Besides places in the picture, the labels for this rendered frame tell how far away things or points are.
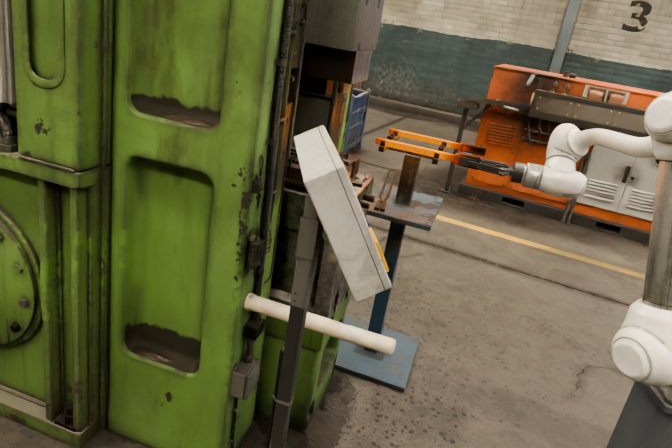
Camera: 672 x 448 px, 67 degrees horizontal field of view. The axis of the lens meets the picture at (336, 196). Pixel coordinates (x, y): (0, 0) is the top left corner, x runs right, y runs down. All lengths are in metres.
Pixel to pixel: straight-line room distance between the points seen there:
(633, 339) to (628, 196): 3.74
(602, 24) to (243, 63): 8.09
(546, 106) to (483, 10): 4.50
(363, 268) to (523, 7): 8.28
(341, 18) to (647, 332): 1.14
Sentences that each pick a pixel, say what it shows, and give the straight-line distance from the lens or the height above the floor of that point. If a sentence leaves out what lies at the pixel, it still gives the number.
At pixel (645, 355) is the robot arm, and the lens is 1.52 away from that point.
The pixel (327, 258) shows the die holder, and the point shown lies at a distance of 1.65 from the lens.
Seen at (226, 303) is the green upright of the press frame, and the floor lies 0.64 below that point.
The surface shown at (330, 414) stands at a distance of 2.16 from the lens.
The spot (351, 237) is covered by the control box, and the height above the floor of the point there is 1.06.
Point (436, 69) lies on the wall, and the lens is 9.28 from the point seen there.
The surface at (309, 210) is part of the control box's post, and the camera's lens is 1.12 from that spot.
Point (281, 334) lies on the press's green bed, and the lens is 1.85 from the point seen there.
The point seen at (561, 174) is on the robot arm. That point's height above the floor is 1.06.
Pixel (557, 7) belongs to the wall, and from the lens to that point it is 9.10.
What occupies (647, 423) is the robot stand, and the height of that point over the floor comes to 0.50.
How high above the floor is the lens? 1.45
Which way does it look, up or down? 19 degrees down
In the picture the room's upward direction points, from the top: 10 degrees clockwise
